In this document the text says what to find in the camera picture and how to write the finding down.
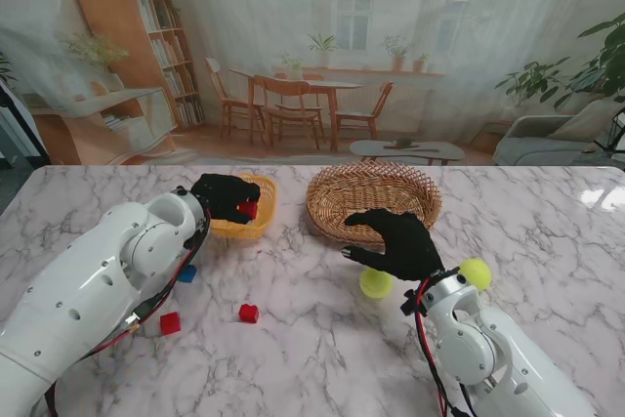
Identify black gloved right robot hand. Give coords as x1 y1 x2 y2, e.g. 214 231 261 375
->
340 208 446 282

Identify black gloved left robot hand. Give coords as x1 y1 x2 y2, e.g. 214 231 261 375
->
188 172 263 226

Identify yellow-green tennis ball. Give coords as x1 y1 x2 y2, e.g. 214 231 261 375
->
358 268 396 300
458 258 493 291

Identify yellow perforated plastic basket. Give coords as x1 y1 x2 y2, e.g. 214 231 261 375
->
207 173 279 241

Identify woven wicker basket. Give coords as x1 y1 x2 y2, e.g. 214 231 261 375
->
305 160 443 246

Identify printed room scene backdrop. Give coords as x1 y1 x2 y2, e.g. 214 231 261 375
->
0 0 625 167

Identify black slanted stand pole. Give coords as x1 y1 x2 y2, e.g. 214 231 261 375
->
0 79 50 164

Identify black tripod stand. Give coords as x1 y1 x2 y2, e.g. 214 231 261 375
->
593 106 625 164

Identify right arm red-black cables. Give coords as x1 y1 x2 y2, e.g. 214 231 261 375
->
400 274 478 417

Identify arm red-black cables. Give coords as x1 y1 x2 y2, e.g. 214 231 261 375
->
43 206 214 417
400 274 478 417

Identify left arm red-black cables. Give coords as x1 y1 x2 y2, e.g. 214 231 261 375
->
43 206 214 417

